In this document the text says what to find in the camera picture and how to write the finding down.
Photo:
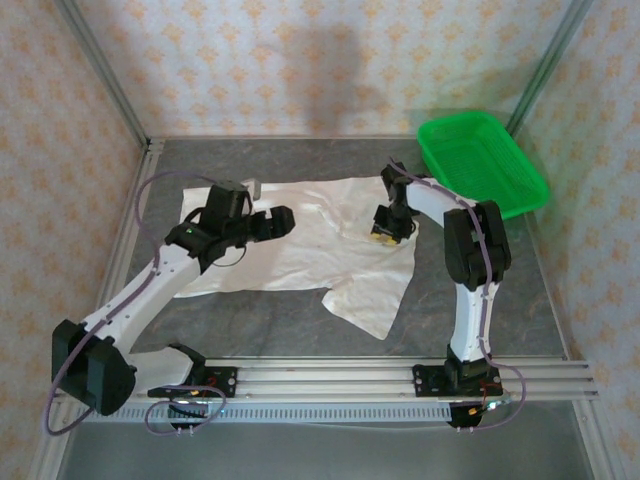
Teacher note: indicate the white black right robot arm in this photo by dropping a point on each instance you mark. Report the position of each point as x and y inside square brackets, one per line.
[470, 320]

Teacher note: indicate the green plastic basket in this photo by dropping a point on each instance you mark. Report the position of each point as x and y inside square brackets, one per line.
[475, 160]

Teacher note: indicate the white t-shirt with black print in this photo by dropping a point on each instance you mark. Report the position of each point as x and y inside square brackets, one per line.
[300, 260]

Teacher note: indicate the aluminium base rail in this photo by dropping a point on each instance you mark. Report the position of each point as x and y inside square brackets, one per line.
[325, 380]

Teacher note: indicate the aluminium frame post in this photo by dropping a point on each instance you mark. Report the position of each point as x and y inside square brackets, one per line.
[103, 70]
[548, 62]

